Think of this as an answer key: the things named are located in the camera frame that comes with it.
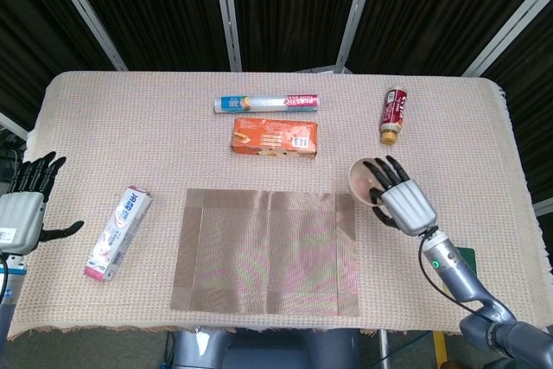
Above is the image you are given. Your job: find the plastic wrap roll box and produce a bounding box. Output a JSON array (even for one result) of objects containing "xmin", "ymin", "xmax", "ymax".
[{"xmin": 213, "ymin": 92, "xmax": 321, "ymax": 115}]

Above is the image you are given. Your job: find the pink checked tablecloth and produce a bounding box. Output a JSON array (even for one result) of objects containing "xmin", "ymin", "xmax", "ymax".
[{"xmin": 3, "ymin": 70, "xmax": 552, "ymax": 342}]

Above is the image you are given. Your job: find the orange biscuit box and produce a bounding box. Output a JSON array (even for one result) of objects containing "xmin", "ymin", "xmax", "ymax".
[{"xmin": 229, "ymin": 117, "xmax": 320, "ymax": 161}]

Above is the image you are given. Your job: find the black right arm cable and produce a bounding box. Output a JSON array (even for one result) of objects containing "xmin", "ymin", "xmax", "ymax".
[{"xmin": 417, "ymin": 230, "xmax": 498, "ymax": 327}]

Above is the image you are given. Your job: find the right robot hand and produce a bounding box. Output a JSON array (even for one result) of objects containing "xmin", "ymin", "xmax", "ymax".
[{"xmin": 362, "ymin": 155, "xmax": 438, "ymax": 237}]

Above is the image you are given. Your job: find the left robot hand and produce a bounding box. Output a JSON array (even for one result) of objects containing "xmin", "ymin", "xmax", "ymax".
[{"xmin": 0, "ymin": 151, "xmax": 86, "ymax": 256}]

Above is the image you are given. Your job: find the white toothpaste box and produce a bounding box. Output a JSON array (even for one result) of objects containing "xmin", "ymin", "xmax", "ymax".
[{"xmin": 83, "ymin": 186, "xmax": 153, "ymax": 283}]

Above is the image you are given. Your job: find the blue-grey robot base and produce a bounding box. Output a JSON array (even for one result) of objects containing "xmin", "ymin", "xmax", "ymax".
[{"xmin": 170, "ymin": 328, "xmax": 362, "ymax": 369}]

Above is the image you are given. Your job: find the red bottle yellow cap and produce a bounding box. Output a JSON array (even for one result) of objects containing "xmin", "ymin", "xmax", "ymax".
[{"xmin": 379, "ymin": 86, "xmax": 410, "ymax": 144}]

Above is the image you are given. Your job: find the beige bowl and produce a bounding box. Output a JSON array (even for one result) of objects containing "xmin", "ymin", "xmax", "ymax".
[{"xmin": 348, "ymin": 156, "xmax": 388, "ymax": 207}]

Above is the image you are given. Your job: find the green yellow sponge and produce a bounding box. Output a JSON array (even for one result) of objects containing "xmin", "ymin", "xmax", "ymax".
[{"xmin": 455, "ymin": 246, "xmax": 479, "ymax": 277}]

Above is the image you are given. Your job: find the brown woven placemat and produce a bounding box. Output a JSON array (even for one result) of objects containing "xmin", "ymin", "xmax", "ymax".
[{"xmin": 170, "ymin": 188, "xmax": 360, "ymax": 317}]

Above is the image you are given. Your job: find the white screen frame post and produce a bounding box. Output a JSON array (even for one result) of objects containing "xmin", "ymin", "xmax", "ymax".
[
  {"xmin": 334, "ymin": 0, "xmax": 381, "ymax": 74},
  {"xmin": 41, "ymin": 0, "xmax": 128, "ymax": 72},
  {"xmin": 0, "ymin": 111, "xmax": 30, "ymax": 139},
  {"xmin": 210, "ymin": 0, "xmax": 243, "ymax": 73},
  {"xmin": 531, "ymin": 198, "xmax": 553, "ymax": 217},
  {"xmin": 461, "ymin": 0, "xmax": 553, "ymax": 78}
]

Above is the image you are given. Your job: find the dark pleated curtain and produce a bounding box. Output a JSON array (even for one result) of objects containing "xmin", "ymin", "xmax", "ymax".
[{"xmin": 0, "ymin": 0, "xmax": 553, "ymax": 204}]

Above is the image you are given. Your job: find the grey metal table leg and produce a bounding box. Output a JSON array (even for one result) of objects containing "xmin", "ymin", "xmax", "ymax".
[{"xmin": 378, "ymin": 328, "xmax": 390, "ymax": 369}]

